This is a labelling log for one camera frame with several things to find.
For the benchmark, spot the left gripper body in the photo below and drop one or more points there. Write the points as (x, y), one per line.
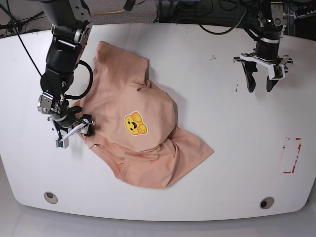
(253, 57)

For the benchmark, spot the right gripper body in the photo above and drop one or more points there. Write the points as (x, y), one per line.
(67, 121)

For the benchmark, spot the peach T-shirt with emoji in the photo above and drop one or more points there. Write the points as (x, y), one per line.
(135, 126)

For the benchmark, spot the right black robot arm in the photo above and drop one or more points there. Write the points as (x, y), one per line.
(71, 26)

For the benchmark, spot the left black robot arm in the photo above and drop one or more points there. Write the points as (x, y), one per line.
(272, 24)

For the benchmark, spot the white power strip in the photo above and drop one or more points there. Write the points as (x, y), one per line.
(305, 11)

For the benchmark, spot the red tape rectangle marking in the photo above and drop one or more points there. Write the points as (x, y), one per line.
(289, 154)

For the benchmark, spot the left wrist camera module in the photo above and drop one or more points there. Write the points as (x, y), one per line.
(279, 72)

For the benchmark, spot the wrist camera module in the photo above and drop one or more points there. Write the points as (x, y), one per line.
(62, 143)
(279, 72)

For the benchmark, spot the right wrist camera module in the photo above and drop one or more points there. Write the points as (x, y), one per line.
(62, 143)

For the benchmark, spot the left table cable grommet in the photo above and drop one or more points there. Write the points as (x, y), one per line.
(50, 198)

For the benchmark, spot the table cable grommet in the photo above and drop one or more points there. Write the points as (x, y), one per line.
(267, 203)
(50, 198)

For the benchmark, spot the right table cable grommet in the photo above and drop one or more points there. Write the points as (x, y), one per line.
(267, 203)

